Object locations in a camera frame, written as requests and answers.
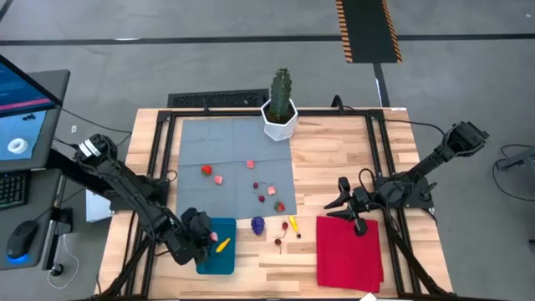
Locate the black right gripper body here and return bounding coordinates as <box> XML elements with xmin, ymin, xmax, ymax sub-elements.
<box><xmin>349</xmin><ymin>186</ymin><xmax>380</xmax><ymax>218</ymax></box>

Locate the green cactus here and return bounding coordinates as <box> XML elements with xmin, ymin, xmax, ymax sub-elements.
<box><xmin>267</xmin><ymin>67</ymin><xmax>293</xmax><ymax>122</ymax></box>

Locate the white desk cable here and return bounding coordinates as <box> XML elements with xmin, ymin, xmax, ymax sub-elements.
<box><xmin>46</xmin><ymin>233</ymin><xmax>80</xmax><ymax>290</ymax></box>

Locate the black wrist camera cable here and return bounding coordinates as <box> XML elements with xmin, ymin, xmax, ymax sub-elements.
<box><xmin>358</xmin><ymin>167</ymin><xmax>380</xmax><ymax>197</ymax></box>

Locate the white hexagonal plant pot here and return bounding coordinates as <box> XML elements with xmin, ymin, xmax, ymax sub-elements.
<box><xmin>260</xmin><ymin>98</ymin><xmax>299</xmax><ymax>143</ymax></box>

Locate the grey floor stand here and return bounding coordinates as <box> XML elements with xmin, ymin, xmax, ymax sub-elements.
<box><xmin>497</xmin><ymin>145</ymin><xmax>535</xmax><ymax>172</ymax></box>

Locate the black keyboard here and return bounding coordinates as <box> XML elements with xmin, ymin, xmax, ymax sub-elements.
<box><xmin>0</xmin><ymin>171</ymin><xmax>30</xmax><ymax>210</ymax></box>

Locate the black floor grate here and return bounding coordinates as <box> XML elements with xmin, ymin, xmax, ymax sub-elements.
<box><xmin>166</xmin><ymin>88</ymin><xmax>271</xmax><ymax>109</ymax></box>

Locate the black monitor cable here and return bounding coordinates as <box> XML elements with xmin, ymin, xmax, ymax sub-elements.
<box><xmin>60</xmin><ymin>107</ymin><xmax>133</xmax><ymax>135</ymax></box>

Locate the red folded cloth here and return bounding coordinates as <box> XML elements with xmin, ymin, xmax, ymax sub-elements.
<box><xmin>315</xmin><ymin>215</ymin><xmax>385</xmax><ymax>293</ymax></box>

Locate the grey cloth mat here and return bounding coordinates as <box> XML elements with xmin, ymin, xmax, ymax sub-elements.
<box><xmin>175</xmin><ymin>115</ymin><xmax>298</xmax><ymax>221</ymax></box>

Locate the grey side desk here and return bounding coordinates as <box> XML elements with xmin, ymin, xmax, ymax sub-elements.
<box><xmin>0</xmin><ymin>69</ymin><xmax>73</xmax><ymax>273</ymax></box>

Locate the computer monitor with blue screen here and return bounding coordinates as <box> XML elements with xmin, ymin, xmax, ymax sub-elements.
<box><xmin>0</xmin><ymin>54</ymin><xmax>64</xmax><ymax>172</ymax></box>

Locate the purple toy grape bunch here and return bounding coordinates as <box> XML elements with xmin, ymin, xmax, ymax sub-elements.
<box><xmin>250</xmin><ymin>215</ymin><xmax>266</xmax><ymax>236</ymax></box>

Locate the white box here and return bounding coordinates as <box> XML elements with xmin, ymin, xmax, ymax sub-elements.
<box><xmin>85</xmin><ymin>188</ymin><xmax>113</xmax><ymax>223</ymax></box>

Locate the black aluminium table frame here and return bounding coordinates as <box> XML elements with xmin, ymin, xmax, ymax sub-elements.
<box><xmin>95</xmin><ymin>107</ymin><xmax>456</xmax><ymax>301</ymax></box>

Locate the black floor cable strip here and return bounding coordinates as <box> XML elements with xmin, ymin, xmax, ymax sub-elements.
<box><xmin>372</xmin><ymin>62</ymin><xmax>391</xmax><ymax>109</ymax></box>

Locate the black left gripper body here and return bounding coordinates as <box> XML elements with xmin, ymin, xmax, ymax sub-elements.
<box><xmin>181</xmin><ymin>207</ymin><xmax>212</xmax><ymax>252</ymax></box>

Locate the teal plastic tupperware container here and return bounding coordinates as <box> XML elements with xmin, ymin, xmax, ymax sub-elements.
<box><xmin>195</xmin><ymin>217</ymin><xmax>237</xmax><ymax>276</ymax></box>

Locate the black floor cable loop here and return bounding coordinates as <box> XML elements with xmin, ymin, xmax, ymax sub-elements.
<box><xmin>492</xmin><ymin>143</ymin><xmax>535</xmax><ymax>203</ymax></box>

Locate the black orange striped floor mat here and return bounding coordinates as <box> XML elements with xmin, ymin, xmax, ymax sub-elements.
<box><xmin>335</xmin><ymin>0</ymin><xmax>403</xmax><ymax>64</ymax></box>

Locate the black computer mouse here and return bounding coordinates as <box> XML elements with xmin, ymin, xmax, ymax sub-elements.
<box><xmin>6</xmin><ymin>220</ymin><xmax>41</xmax><ymax>260</ymax></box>

